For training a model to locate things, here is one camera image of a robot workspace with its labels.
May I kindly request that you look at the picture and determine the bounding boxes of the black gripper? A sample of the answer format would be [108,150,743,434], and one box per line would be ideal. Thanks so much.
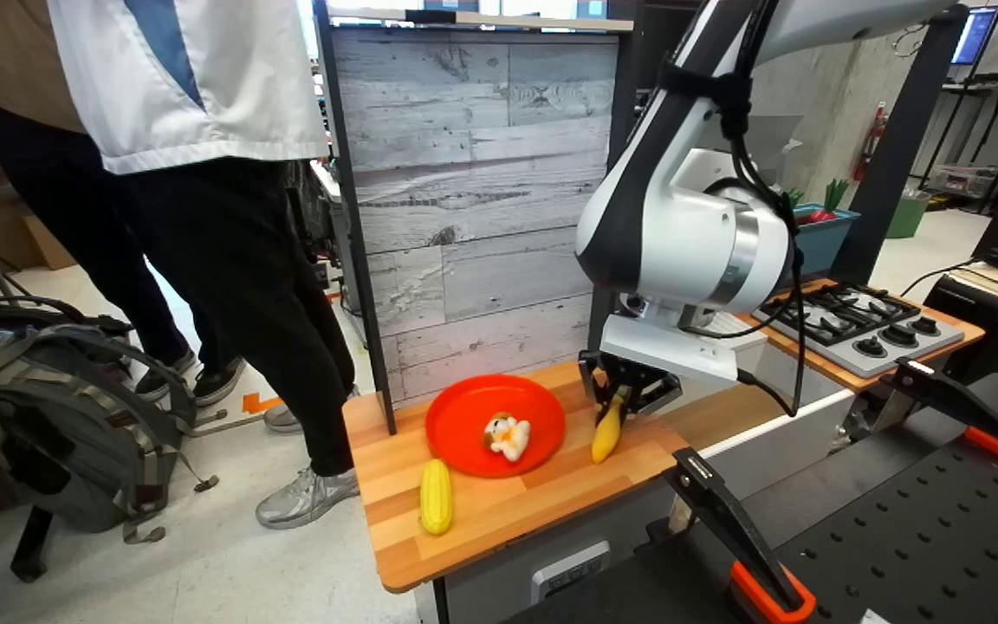
[576,347,685,426]

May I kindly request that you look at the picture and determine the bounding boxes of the yellow toy banana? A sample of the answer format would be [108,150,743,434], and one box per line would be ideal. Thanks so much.
[588,385,638,470]

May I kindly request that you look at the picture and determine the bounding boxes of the white brown toy food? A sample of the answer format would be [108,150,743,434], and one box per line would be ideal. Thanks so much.
[483,408,538,464]

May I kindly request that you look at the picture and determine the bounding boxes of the red round plate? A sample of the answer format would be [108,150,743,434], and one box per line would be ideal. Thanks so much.
[424,370,571,482]

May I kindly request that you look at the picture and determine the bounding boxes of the wooden countertop board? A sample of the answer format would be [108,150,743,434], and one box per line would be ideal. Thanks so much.
[338,358,693,596]

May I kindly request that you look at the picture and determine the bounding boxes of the white toy sink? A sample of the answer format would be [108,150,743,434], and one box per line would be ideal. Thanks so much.
[681,340,862,470]

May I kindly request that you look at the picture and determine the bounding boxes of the grey toy kitchen cabinet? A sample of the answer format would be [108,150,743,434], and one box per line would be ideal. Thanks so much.
[433,480,700,624]

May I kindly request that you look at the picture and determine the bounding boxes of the yellow toy corn cob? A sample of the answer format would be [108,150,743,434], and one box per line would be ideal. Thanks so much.
[415,459,457,542]

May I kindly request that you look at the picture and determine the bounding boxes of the grey wood-pattern panel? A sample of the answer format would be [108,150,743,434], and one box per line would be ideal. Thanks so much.
[327,26,623,412]

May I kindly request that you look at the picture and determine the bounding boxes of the toy stove with black burners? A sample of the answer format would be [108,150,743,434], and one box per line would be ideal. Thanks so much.
[737,274,986,397]

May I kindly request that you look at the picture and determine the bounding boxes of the blue planter bin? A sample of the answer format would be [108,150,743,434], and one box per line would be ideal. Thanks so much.
[790,204,862,281]

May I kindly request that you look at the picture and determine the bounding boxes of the green bin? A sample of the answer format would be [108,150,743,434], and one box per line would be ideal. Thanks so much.
[884,194,932,242]

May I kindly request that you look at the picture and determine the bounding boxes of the black perforated table plate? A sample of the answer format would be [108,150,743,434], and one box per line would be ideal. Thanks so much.
[774,369,998,624]

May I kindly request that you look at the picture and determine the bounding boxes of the person in white shirt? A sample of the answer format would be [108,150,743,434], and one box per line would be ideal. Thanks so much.
[46,0,364,533]

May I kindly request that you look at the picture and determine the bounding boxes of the computer monitor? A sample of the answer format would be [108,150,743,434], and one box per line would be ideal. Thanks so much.
[951,5,998,69]

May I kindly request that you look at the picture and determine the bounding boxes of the grey backpack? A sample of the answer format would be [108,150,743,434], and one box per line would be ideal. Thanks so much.
[0,319,221,548]

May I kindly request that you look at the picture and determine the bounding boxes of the person in tan shirt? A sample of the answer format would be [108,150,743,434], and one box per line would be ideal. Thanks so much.
[0,0,247,408]

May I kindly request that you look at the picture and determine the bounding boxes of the black clamp orange handle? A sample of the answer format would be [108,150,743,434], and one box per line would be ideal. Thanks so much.
[837,358,998,472]
[670,448,823,624]

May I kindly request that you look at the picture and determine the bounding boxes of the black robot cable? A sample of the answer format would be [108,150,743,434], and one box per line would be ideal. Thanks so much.
[710,63,812,420]

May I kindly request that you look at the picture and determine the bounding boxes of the black frame bar with diagonal post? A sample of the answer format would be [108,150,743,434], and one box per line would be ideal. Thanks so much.
[832,0,972,289]

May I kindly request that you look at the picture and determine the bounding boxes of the black wire shelf rack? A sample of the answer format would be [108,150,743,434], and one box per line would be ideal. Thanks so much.
[914,0,998,209]

